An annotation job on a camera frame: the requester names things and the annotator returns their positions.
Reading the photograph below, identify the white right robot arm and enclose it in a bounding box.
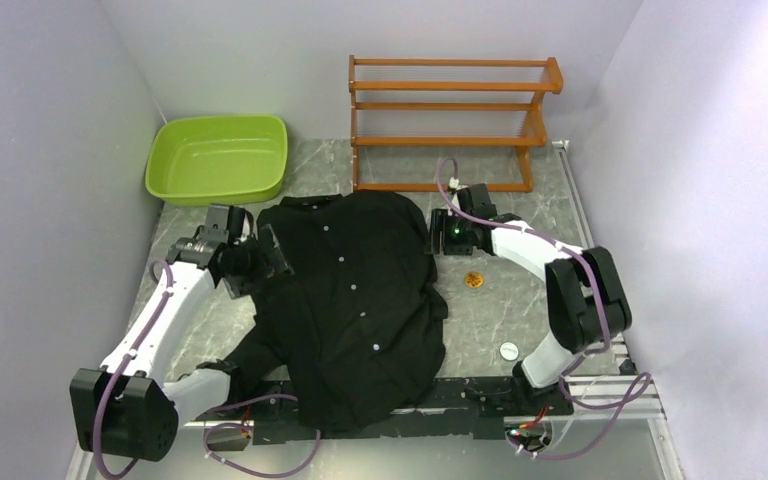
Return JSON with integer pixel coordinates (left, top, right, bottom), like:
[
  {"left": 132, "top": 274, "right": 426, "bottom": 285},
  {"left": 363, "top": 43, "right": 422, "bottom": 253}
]
[{"left": 430, "top": 183, "right": 632, "bottom": 415}]

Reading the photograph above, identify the green plastic basin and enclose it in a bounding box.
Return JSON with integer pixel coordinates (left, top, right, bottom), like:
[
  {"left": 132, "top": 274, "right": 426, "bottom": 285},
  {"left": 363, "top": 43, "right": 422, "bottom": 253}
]
[{"left": 144, "top": 115, "right": 289, "bottom": 206}]

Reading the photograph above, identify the black button shirt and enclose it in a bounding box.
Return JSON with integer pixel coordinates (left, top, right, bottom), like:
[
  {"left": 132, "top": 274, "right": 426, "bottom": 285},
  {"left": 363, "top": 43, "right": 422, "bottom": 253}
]
[{"left": 228, "top": 191, "right": 448, "bottom": 432}]

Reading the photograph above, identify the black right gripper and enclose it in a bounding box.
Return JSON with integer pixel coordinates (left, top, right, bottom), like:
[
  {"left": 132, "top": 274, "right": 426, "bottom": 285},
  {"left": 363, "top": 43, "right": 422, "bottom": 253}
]
[{"left": 424, "top": 209, "right": 473, "bottom": 257}]

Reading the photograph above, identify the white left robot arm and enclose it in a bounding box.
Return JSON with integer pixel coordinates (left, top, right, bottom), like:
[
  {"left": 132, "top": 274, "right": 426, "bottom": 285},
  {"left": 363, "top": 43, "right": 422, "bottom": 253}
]
[{"left": 69, "top": 204, "right": 292, "bottom": 462}]

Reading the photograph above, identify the white round brooch back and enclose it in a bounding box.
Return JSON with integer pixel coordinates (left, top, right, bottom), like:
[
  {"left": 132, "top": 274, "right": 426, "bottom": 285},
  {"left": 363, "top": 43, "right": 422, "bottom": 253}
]
[{"left": 499, "top": 341, "right": 519, "bottom": 362}]

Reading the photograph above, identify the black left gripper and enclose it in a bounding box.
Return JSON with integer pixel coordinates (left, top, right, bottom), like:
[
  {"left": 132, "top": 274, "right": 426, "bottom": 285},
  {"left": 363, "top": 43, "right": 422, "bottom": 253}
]
[{"left": 223, "top": 225, "right": 292, "bottom": 299}]

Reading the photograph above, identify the orange round brooch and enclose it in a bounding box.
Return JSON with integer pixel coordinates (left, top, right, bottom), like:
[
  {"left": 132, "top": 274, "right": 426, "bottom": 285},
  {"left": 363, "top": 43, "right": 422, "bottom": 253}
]
[{"left": 464, "top": 271, "right": 484, "bottom": 289}]

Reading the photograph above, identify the orange wooden shoe rack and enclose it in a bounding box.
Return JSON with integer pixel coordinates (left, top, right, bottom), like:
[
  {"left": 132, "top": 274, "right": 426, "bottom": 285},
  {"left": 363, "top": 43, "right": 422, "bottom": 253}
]
[{"left": 347, "top": 55, "right": 565, "bottom": 193}]

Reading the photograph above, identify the aluminium table edge rail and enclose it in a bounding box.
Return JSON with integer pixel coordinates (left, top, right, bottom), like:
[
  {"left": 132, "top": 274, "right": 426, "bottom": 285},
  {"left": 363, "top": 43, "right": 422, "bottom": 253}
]
[{"left": 551, "top": 140, "right": 684, "bottom": 479}]

